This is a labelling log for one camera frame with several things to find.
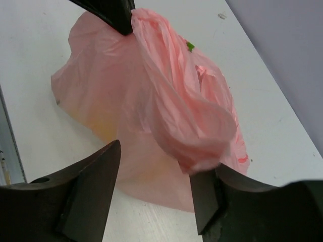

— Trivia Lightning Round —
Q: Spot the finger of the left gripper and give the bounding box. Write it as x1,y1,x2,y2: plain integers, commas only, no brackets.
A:
70,0,135,35

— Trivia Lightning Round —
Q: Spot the aluminium frame rail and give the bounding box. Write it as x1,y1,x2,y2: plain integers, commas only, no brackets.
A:
1,89,26,186

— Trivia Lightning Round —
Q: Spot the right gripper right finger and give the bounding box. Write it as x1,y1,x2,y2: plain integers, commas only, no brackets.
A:
190,164,322,242

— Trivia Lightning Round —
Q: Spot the pink plastic bag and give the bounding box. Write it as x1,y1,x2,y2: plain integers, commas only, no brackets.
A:
51,8,250,212

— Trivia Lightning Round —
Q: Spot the yellow fake fruit in bag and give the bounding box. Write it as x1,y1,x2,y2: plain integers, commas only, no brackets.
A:
69,103,118,143

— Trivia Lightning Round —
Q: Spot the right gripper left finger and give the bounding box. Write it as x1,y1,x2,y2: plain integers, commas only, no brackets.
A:
1,140,121,241

